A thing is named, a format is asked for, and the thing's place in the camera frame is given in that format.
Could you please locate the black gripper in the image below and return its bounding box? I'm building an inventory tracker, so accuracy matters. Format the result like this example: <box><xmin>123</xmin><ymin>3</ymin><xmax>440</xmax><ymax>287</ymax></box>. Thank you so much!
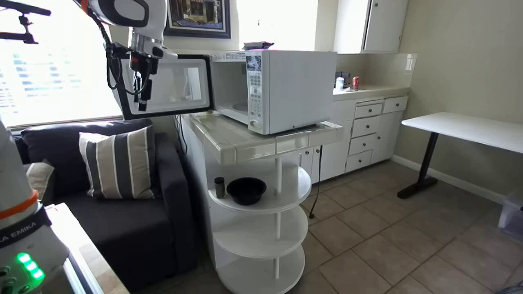
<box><xmin>129</xmin><ymin>50</ymin><xmax>159</xmax><ymax>111</ymax></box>

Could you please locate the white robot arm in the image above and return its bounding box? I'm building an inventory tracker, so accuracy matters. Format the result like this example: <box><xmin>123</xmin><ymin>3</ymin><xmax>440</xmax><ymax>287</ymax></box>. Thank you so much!
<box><xmin>0</xmin><ymin>0</ymin><xmax>167</xmax><ymax>294</ymax></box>

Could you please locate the microwave door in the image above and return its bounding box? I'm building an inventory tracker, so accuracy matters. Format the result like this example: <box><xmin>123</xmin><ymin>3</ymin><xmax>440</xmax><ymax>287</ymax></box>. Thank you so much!
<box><xmin>118</xmin><ymin>54</ymin><xmax>213</xmax><ymax>119</ymax></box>

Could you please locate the white microwave oven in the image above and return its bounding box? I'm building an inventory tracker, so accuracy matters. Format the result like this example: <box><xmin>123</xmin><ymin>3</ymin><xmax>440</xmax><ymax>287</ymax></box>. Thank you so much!
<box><xmin>211</xmin><ymin>49</ymin><xmax>337</xmax><ymax>135</ymax></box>

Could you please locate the striped cushion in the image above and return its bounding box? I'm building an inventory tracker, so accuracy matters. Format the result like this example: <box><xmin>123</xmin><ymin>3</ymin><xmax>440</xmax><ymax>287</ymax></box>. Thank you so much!
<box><xmin>79</xmin><ymin>127</ymin><xmax>156</xmax><ymax>201</ymax></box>

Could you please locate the framed picture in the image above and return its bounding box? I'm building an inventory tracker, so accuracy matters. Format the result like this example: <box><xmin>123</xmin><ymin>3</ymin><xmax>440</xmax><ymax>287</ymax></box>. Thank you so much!
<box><xmin>165</xmin><ymin>0</ymin><xmax>231</xmax><ymax>39</ymax></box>

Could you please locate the small dark cup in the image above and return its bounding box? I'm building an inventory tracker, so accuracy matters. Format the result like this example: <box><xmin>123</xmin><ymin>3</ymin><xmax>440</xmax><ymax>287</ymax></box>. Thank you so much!
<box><xmin>214</xmin><ymin>176</ymin><xmax>226</xmax><ymax>199</ymax></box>

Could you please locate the white cushion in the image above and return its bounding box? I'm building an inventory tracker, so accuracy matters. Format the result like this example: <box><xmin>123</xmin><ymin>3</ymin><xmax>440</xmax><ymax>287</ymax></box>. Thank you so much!
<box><xmin>25</xmin><ymin>162</ymin><xmax>54</xmax><ymax>199</ymax></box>

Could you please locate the black bowl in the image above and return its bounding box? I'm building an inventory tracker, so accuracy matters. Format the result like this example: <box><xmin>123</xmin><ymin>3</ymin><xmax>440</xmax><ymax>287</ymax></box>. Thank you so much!
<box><xmin>228</xmin><ymin>178</ymin><xmax>267</xmax><ymax>206</ymax></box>

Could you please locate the dark blue sofa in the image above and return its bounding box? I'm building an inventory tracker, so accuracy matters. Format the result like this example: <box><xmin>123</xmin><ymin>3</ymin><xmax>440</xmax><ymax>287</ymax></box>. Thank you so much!
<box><xmin>13</xmin><ymin>119</ymin><xmax>198</xmax><ymax>291</ymax></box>

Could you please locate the white round shelf unit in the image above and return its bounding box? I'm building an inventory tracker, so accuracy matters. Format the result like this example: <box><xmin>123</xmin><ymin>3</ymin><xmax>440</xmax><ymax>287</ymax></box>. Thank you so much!
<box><xmin>208</xmin><ymin>163</ymin><xmax>313</xmax><ymax>294</ymax></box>

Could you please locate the blue white bottle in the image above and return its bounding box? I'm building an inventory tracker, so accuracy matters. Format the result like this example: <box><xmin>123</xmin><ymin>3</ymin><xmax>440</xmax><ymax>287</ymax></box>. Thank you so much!
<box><xmin>335</xmin><ymin>75</ymin><xmax>345</xmax><ymax>91</ymax></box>

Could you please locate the red can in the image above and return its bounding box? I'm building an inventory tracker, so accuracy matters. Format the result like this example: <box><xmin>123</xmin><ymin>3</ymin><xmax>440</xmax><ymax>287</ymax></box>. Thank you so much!
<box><xmin>352</xmin><ymin>77</ymin><xmax>362</xmax><ymax>90</ymax></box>

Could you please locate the white upper cabinet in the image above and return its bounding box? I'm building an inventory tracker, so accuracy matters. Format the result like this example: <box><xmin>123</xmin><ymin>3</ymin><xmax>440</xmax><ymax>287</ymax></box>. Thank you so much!
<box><xmin>334</xmin><ymin>0</ymin><xmax>409</xmax><ymax>54</ymax></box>

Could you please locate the white drawer cabinet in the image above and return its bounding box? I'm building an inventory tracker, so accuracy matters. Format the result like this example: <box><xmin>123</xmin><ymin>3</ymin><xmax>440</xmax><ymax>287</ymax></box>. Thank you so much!
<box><xmin>299</xmin><ymin>86</ymin><xmax>409</xmax><ymax>183</ymax></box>

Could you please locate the white desk with black leg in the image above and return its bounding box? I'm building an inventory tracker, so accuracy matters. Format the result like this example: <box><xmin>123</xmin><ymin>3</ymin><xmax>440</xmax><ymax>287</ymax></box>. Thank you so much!
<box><xmin>397</xmin><ymin>113</ymin><xmax>523</xmax><ymax>199</ymax></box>

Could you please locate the black camera on stand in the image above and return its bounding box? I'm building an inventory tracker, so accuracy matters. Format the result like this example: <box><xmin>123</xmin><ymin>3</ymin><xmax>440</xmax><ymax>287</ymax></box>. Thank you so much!
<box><xmin>0</xmin><ymin>0</ymin><xmax>53</xmax><ymax>44</ymax></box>

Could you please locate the black floor cable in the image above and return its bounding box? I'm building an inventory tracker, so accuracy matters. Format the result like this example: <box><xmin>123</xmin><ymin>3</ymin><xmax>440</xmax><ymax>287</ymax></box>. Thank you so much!
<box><xmin>308</xmin><ymin>189</ymin><xmax>324</xmax><ymax>220</ymax></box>

